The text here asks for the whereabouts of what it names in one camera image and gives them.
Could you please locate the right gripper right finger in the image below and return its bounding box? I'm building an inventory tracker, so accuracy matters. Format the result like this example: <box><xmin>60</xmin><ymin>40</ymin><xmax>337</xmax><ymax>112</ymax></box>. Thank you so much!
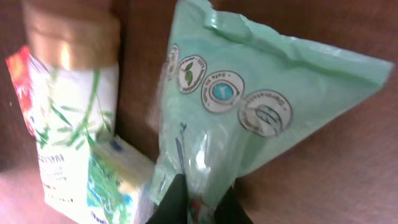
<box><xmin>215</xmin><ymin>187</ymin><xmax>253</xmax><ymax>224</ymax></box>

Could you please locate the teal pocket tissue pack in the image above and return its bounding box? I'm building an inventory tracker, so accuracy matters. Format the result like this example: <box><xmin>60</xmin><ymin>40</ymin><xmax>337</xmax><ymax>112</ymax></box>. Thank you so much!
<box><xmin>85</xmin><ymin>136</ymin><xmax>155</xmax><ymax>224</ymax></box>

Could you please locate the white bamboo print tube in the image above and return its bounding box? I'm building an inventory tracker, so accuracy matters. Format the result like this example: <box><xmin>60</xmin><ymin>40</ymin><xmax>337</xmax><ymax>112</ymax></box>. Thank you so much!
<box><xmin>22</xmin><ymin>1</ymin><xmax>121</xmax><ymax>223</ymax></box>

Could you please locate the orange pocket tissue pack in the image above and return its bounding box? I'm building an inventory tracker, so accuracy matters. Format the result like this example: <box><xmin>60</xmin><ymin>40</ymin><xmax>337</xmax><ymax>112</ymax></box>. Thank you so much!
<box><xmin>6</xmin><ymin>45</ymin><xmax>34</xmax><ymax>136</ymax></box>

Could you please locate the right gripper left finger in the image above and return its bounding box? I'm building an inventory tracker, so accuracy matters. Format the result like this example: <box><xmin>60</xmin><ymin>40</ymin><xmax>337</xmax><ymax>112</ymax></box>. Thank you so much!
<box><xmin>146</xmin><ymin>174</ymin><xmax>188</xmax><ymax>224</ymax></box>

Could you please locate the teal wet wipes pack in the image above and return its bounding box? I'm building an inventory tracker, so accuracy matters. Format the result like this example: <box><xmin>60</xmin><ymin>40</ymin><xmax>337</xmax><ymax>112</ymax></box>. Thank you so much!
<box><xmin>150</xmin><ymin>0</ymin><xmax>393</xmax><ymax>223</ymax></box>

